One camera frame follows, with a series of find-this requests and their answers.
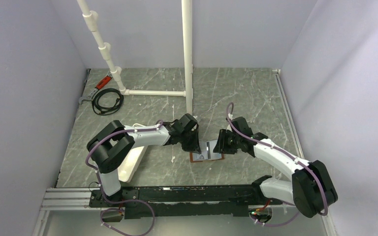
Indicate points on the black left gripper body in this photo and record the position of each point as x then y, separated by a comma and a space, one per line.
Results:
189, 140

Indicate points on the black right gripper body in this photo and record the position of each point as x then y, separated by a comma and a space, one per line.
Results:
229, 142

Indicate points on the light blue credit card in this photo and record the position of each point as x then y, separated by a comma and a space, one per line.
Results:
210, 151

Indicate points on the brown leather card holder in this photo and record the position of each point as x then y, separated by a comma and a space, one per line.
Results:
206, 155

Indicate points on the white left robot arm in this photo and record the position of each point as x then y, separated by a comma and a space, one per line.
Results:
109, 148

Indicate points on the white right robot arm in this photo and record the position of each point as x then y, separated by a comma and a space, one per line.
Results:
309, 186

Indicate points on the white plastic tray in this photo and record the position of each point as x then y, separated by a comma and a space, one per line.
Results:
130, 164

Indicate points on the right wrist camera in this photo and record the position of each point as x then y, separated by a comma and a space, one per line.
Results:
241, 125

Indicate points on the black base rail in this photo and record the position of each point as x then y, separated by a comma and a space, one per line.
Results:
138, 202

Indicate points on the red handled pliers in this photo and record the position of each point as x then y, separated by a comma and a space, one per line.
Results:
96, 89

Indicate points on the white PVC pipe frame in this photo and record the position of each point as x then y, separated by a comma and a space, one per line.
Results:
143, 33

